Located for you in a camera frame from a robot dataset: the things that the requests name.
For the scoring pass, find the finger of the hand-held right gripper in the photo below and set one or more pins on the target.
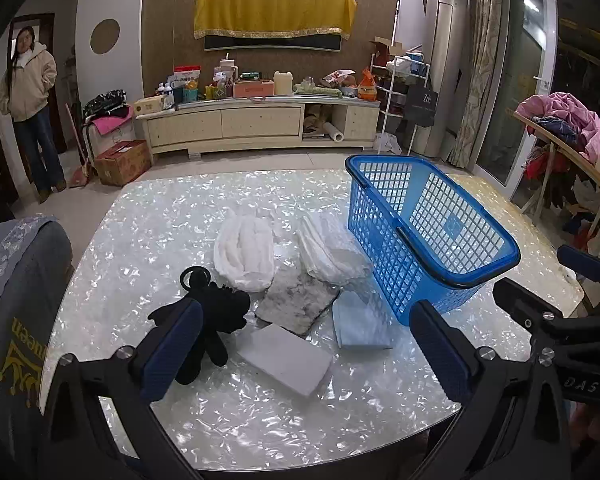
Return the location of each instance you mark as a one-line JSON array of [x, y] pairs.
[[525, 305], [587, 265]]

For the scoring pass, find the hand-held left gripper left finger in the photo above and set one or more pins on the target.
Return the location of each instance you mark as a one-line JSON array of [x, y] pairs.
[[172, 352]]

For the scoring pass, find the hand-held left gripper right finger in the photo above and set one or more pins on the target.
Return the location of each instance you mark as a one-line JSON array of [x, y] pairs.
[[440, 355]]

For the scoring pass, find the black plush toy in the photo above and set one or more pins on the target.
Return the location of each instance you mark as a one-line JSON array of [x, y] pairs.
[[215, 312]]

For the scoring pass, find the light blue cloth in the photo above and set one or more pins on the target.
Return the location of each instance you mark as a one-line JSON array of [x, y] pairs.
[[360, 322]]

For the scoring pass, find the white foam block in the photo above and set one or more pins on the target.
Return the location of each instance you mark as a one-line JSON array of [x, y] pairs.
[[287, 360]]

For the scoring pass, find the blue plastic basket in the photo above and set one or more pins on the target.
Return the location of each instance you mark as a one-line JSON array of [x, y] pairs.
[[430, 230]]

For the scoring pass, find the fluffy white towel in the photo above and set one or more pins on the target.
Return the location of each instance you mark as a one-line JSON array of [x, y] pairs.
[[245, 255]]

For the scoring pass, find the grey fuzzy cloth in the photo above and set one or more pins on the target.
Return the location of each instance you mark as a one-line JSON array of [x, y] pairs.
[[295, 302]]

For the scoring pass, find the wooden clothes rack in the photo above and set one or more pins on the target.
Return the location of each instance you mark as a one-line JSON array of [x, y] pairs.
[[555, 147]]

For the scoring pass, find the folded white cloth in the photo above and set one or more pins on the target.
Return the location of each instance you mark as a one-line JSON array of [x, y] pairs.
[[330, 252]]

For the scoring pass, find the pink garment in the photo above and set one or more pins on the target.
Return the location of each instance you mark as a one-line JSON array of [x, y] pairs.
[[575, 115]]

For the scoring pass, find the brown cardboard box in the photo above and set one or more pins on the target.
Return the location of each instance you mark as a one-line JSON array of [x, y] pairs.
[[122, 162]]

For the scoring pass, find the white cloth on floor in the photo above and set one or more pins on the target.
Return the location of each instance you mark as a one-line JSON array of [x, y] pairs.
[[387, 142]]

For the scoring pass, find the broom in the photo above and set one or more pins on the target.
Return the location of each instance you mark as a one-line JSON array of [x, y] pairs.
[[77, 160]]

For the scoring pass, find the black paper bag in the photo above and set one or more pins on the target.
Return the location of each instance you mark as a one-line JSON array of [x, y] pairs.
[[422, 105]]

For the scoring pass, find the patterned curtain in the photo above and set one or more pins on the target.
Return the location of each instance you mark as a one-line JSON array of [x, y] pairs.
[[480, 60]]

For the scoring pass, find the pink cloth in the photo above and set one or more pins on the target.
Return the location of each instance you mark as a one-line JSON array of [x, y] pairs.
[[112, 123]]

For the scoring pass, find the cream television cabinet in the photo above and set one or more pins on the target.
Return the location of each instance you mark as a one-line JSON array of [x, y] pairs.
[[260, 122]]

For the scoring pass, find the white paper roll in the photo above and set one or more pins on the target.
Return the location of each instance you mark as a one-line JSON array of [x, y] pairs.
[[334, 132]]

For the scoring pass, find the cream tissue box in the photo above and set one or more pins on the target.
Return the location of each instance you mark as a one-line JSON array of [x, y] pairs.
[[149, 105]]

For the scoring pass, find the standing air conditioner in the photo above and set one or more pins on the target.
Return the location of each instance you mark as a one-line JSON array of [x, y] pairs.
[[445, 60]]

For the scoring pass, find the black patterned bag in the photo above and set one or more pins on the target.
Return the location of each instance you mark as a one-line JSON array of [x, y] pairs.
[[105, 101]]

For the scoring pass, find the orange bag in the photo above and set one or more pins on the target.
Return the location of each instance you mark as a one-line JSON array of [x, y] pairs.
[[367, 86]]

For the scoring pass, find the pink box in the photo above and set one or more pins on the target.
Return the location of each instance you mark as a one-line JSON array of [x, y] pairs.
[[252, 89]]

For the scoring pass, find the red and white bag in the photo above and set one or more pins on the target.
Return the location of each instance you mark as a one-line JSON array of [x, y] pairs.
[[187, 76]]

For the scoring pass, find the white cup with straw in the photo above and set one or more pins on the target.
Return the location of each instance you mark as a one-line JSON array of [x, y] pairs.
[[228, 67]]

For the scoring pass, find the green cloth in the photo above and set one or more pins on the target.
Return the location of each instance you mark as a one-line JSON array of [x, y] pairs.
[[317, 91]]

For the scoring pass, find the cream plastic canister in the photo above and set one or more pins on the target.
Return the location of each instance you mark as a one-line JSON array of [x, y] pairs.
[[283, 83]]

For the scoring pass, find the open cardboard box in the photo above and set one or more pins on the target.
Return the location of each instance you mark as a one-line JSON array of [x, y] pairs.
[[384, 50]]

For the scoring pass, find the black wall television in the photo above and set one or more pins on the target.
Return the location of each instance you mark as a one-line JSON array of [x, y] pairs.
[[275, 44]]

